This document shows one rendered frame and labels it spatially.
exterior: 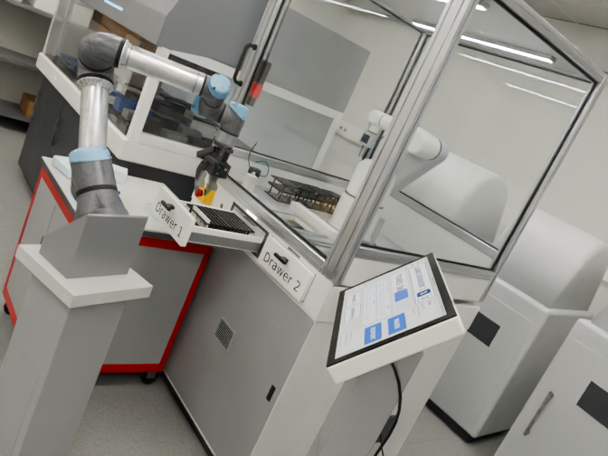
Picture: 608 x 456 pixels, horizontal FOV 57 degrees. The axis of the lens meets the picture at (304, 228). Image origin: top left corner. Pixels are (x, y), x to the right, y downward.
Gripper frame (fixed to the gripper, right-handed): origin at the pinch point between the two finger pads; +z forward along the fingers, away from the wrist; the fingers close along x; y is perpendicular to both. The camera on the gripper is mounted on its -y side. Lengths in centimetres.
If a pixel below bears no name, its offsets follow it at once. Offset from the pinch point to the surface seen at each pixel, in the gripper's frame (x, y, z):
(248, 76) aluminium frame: 22, -35, -44
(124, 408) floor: 4, 5, 97
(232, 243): 10.8, 17.4, 11.8
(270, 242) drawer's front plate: 21.4, 24.5, 5.7
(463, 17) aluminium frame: 22, 59, -88
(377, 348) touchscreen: -12, 110, -8
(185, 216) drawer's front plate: -10.7, 14.9, 6.1
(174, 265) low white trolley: 6.4, -6.6, 35.5
